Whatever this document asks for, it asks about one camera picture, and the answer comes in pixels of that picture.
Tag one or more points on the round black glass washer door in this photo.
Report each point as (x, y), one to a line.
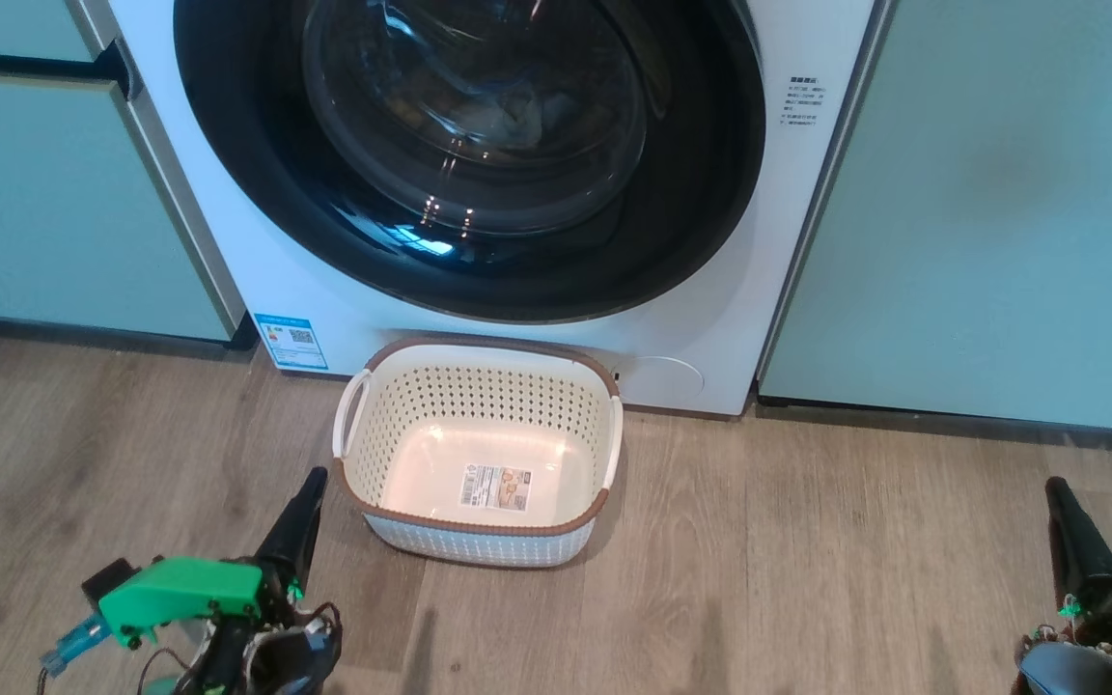
(237, 145)

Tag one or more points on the white washing machine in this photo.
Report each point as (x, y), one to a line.
(788, 241)

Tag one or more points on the wide pale green cabinet door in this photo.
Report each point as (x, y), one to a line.
(981, 241)

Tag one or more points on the cream perforated laundry basket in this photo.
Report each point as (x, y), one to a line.
(479, 415)

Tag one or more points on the blue energy label sticker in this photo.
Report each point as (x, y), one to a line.
(291, 341)

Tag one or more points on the round white filter cover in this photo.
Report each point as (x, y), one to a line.
(667, 376)

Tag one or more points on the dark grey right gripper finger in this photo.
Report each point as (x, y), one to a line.
(1082, 560)

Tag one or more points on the black text notice sticker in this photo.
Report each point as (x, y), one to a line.
(802, 101)

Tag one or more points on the product label in basket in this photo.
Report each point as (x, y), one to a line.
(495, 487)

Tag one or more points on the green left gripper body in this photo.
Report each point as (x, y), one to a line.
(189, 589)

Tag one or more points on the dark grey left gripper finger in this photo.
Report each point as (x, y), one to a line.
(293, 531)

